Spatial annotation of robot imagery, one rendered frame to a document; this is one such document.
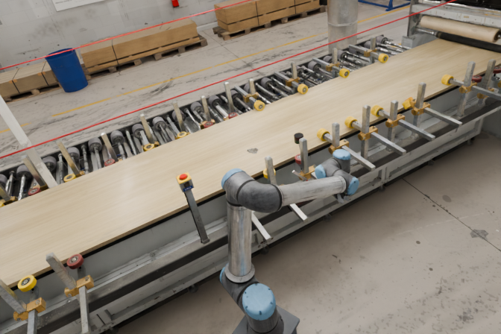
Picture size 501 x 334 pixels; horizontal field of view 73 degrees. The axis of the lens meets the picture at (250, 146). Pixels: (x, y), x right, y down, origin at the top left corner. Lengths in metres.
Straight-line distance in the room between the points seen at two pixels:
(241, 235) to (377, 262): 1.54
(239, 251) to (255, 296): 0.22
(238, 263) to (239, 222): 0.25
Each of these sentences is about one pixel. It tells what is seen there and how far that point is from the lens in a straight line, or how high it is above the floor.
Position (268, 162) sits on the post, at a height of 1.09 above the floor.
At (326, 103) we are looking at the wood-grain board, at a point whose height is 0.90.
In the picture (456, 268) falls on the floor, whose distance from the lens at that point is 3.00.
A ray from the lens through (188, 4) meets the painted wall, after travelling 9.05.
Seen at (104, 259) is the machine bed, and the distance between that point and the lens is 2.36.
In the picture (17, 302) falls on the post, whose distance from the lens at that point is 2.19.
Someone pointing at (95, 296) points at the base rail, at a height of 0.70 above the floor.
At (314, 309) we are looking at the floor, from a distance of 2.66.
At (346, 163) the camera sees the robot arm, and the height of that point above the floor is 1.15.
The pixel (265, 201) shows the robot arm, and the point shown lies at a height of 1.40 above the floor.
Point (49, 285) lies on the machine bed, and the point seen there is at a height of 0.73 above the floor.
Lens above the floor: 2.33
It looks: 35 degrees down
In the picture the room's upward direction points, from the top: 11 degrees counter-clockwise
